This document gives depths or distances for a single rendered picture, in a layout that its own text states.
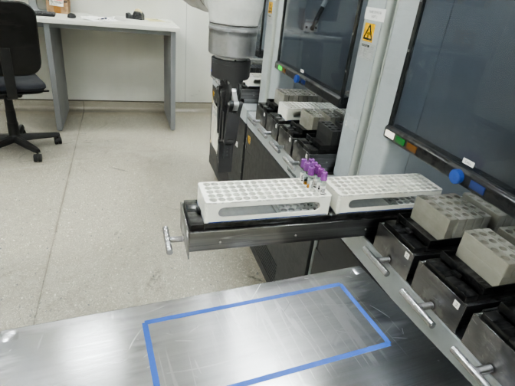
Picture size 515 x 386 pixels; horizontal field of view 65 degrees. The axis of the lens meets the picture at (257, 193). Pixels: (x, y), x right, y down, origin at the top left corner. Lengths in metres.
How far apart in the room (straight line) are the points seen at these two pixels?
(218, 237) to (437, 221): 0.48
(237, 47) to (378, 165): 0.57
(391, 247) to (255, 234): 0.31
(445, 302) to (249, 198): 0.44
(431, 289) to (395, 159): 0.41
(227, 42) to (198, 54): 3.63
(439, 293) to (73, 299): 1.52
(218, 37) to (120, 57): 3.60
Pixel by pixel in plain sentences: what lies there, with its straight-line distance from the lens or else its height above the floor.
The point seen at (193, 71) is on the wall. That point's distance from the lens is 4.42.
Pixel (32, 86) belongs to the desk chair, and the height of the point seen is 0.52.
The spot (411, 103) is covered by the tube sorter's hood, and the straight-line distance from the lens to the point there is 1.04.
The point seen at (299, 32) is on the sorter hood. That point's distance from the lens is 1.65.
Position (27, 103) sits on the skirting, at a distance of 4.53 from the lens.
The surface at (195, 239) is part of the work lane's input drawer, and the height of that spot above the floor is 0.79.
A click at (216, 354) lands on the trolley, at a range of 0.61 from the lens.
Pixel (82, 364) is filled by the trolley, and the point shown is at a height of 0.82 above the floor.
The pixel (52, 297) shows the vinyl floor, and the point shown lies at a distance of 2.00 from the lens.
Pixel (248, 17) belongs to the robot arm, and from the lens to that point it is 0.76.
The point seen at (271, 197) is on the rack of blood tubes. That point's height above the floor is 0.86.
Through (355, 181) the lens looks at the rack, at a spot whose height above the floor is 0.86.
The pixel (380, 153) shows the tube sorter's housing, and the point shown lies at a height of 0.91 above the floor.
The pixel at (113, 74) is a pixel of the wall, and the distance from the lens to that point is 4.38.
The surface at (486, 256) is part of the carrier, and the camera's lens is 0.89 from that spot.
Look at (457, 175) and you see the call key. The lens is 0.89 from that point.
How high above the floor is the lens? 1.28
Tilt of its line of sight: 27 degrees down
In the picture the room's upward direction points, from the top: 6 degrees clockwise
